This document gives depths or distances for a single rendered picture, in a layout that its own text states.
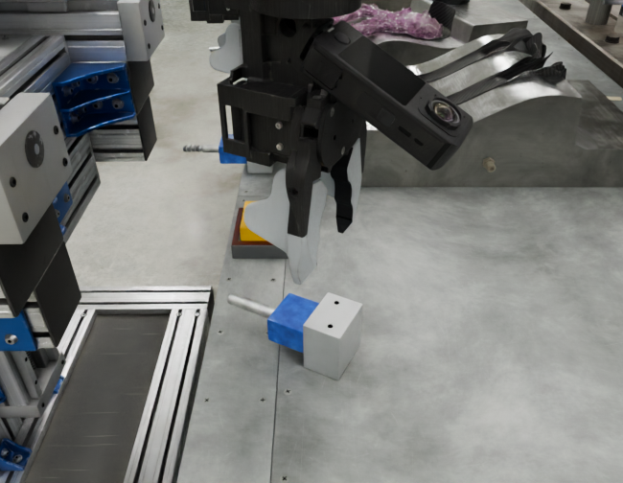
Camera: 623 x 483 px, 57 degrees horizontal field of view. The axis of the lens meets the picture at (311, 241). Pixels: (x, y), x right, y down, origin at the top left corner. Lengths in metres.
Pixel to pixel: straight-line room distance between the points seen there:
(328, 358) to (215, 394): 0.10
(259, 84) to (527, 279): 0.40
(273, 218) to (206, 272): 1.53
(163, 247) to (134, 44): 1.20
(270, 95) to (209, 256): 1.65
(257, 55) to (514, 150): 0.49
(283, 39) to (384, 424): 0.31
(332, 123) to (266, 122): 0.05
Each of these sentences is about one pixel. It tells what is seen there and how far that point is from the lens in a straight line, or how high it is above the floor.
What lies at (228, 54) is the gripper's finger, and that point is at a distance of 0.75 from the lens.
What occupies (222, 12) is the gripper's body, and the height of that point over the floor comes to 1.02.
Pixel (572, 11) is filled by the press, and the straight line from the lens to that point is 1.89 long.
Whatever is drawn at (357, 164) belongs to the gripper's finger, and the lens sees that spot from 0.46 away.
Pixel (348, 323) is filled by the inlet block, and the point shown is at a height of 0.85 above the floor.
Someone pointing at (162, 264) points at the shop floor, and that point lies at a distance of 2.01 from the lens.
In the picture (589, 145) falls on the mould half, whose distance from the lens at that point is 0.86.
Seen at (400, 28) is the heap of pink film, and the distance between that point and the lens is 1.14.
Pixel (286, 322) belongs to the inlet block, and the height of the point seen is 0.84.
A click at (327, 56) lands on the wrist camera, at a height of 1.09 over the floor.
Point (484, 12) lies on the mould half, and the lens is 1.26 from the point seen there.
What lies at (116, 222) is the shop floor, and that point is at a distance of 2.27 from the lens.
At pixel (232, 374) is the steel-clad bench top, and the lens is 0.54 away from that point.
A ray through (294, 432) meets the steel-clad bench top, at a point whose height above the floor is 0.80.
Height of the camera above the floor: 1.20
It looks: 36 degrees down
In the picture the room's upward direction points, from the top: straight up
